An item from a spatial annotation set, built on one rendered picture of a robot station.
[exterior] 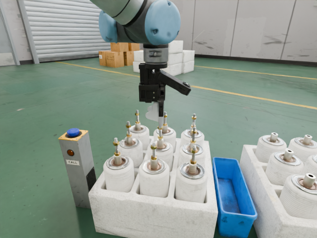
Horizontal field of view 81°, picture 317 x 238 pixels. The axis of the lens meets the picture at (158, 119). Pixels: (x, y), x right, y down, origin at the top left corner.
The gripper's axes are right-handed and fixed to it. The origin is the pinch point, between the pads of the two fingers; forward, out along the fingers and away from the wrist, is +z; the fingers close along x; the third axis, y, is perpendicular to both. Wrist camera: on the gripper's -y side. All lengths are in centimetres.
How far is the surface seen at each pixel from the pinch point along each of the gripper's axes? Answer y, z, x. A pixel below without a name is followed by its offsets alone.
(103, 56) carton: 141, 15, -359
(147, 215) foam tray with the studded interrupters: 3.6, 22.2, 19.3
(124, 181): 11.2, 13.8, 14.3
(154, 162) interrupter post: 1.9, 7.5, 12.8
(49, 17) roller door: 286, -65, -430
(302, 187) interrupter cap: -38.3, 9.6, 18.6
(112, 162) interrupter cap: 15.7, 9.6, 10.6
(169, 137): -2.6, 10.4, -7.5
